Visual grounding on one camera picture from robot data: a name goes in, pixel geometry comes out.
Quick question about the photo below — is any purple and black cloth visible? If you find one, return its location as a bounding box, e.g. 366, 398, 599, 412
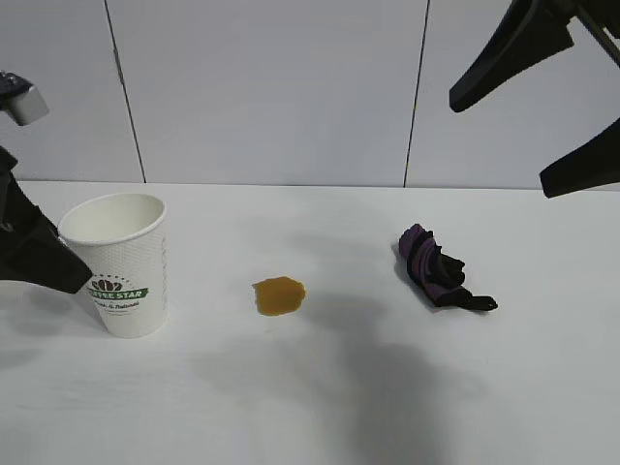
391, 222, 500, 314

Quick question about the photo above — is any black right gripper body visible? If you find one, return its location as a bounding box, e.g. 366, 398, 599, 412
571, 0, 620, 64

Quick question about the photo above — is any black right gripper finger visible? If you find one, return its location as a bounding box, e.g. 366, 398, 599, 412
449, 0, 575, 113
539, 115, 620, 199

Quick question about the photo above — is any brown coffee spill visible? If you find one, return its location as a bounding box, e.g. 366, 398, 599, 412
251, 275, 308, 319

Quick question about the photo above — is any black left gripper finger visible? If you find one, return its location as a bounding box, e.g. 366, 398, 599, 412
0, 144, 93, 295

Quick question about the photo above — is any white paper coffee cup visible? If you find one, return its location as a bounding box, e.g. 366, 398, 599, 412
57, 192, 170, 339

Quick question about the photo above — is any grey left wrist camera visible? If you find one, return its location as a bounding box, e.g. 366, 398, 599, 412
0, 70, 50, 127

